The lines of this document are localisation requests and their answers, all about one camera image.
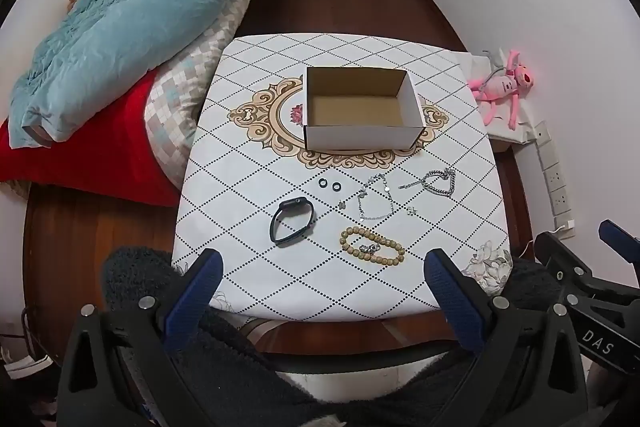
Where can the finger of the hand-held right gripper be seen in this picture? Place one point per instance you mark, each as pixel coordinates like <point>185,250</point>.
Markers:
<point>565,262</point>
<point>617,237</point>

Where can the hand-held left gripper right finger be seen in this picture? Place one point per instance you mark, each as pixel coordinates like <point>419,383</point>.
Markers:
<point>450,297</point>

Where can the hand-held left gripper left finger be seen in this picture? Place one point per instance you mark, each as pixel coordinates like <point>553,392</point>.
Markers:
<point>197,297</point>

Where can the small silver charm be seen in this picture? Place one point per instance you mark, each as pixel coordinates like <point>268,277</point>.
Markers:
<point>367,248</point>

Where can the black smartwatch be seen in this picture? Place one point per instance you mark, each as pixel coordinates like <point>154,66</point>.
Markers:
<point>296,204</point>

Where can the white cardboard box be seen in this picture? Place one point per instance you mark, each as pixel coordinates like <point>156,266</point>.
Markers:
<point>360,138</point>

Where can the white charger plug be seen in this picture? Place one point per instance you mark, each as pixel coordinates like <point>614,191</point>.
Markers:
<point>567,225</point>

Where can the white power strip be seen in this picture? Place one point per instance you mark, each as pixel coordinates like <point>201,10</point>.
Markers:
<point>555,177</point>

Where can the red blanket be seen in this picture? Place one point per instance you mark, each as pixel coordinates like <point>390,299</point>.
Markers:
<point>90,157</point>

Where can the pink plush toy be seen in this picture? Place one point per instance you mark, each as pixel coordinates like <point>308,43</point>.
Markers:
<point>502,87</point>

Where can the checkered pillow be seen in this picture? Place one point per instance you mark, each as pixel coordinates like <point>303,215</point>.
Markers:
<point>175,107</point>

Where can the light blue quilt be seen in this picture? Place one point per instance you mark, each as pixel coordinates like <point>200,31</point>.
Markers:
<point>125,22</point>

